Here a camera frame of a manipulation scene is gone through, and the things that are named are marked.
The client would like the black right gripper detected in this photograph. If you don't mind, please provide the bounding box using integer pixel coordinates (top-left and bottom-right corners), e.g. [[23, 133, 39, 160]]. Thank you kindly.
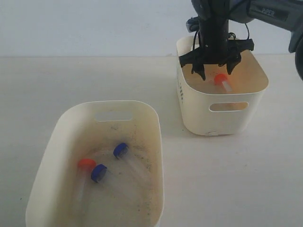
[[179, 19, 254, 81]]

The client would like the blue-capped tube moved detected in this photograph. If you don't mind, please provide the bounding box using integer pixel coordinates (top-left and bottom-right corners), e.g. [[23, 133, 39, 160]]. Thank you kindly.
[[90, 164, 119, 188], [113, 143, 151, 185]]

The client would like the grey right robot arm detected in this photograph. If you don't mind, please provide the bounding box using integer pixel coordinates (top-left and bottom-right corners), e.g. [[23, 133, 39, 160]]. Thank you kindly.
[[179, 0, 303, 79]]

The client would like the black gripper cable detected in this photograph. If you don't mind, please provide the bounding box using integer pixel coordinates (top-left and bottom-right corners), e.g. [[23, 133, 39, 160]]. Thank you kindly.
[[191, 22, 250, 55]]

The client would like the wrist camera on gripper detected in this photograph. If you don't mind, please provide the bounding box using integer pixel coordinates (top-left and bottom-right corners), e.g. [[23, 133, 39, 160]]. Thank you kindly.
[[186, 17, 199, 33]]

